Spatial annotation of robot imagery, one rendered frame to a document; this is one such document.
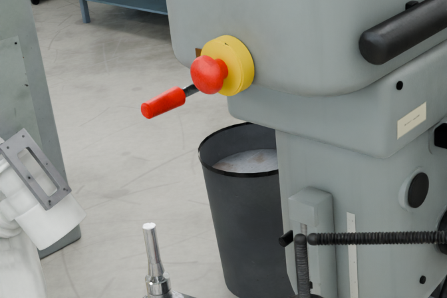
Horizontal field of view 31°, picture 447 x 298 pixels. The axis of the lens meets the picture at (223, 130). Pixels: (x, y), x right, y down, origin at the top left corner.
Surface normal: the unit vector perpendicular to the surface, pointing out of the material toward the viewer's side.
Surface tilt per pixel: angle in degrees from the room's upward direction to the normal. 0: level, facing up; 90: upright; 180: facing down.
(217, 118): 0
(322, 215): 90
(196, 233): 0
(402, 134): 90
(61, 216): 61
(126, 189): 0
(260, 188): 94
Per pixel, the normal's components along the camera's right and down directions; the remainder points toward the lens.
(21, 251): 0.73, -0.43
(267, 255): 0.04, 0.47
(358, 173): -0.44, 0.42
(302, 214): -0.68, 0.37
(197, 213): -0.11, -0.91
